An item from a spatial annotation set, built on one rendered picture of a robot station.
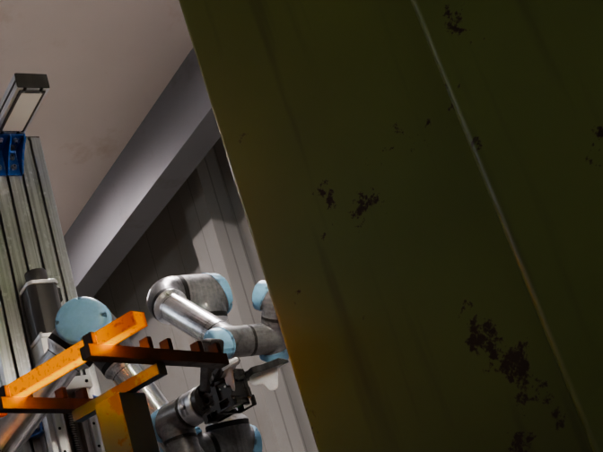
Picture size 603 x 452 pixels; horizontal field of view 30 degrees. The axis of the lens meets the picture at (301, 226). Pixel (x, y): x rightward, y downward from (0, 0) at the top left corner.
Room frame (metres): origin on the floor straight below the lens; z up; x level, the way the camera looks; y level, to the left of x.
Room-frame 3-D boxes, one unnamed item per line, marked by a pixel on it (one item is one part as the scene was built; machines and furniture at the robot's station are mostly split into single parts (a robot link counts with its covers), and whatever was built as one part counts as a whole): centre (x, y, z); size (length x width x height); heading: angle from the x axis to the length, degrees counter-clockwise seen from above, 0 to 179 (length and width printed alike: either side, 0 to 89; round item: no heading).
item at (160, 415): (2.41, 0.40, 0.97); 0.11 x 0.08 x 0.09; 54
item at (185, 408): (2.37, 0.34, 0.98); 0.08 x 0.05 x 0.08; 144
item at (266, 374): (2.31, 0.16, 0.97); 0.09 x 0.03 x 0.06; 90
